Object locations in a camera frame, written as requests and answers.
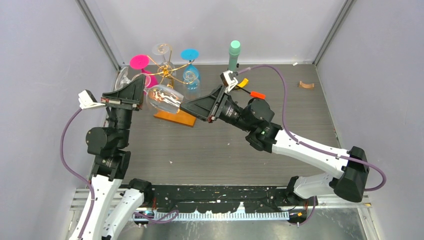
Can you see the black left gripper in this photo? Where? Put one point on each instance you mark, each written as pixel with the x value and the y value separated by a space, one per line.
pixel 133 91

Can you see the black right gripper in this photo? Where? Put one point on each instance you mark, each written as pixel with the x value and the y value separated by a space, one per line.
pixel 205 108

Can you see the clear stemmed wine glass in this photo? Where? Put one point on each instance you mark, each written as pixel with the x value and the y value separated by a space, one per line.
pixel 164 98

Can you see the clear tall flute glass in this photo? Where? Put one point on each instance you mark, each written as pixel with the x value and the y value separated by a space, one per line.
pixel 123 79

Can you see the clear patterned tumbler glass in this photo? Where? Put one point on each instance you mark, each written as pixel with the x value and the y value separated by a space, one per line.
pixel 192 85

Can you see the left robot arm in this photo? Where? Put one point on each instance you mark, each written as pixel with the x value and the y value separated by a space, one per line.
pixel 107 144

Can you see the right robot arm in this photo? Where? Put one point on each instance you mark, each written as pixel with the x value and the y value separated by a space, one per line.
pixel 345 171

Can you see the orange wooden rack base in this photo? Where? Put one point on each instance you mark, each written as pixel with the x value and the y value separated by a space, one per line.
pixel 180 117

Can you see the pink wine glass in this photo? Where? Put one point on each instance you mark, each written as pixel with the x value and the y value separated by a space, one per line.
pixel 140 62

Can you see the blue wine glass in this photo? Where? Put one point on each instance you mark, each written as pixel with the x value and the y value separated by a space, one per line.
pixel 190 55

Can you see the clear rear wine glass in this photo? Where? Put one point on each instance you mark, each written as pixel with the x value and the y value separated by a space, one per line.
pixel 164 52

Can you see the yellow curved block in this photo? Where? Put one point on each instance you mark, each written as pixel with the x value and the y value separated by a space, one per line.
pixel 243 83

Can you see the orange rectangular block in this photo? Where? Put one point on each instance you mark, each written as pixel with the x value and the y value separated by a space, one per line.
pixel 255 94

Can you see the mint green microphone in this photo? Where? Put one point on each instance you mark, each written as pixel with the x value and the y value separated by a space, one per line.
pixel 234 52

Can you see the brown curved wooden block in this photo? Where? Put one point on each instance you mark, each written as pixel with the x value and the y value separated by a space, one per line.
pixel 304 85

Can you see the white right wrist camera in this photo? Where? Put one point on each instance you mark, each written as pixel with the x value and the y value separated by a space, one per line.
pixel 229 80

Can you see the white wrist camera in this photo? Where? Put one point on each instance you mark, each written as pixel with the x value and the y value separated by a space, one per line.
pixel 229 80
pixel 87 101

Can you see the gold wire glass rack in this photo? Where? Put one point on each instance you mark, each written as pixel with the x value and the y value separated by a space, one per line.
pixel 169 77

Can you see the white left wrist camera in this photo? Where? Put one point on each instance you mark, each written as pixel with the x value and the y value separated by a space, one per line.
pixel 87 101

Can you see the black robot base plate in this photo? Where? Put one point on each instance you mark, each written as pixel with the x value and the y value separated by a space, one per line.
pixel 220 199

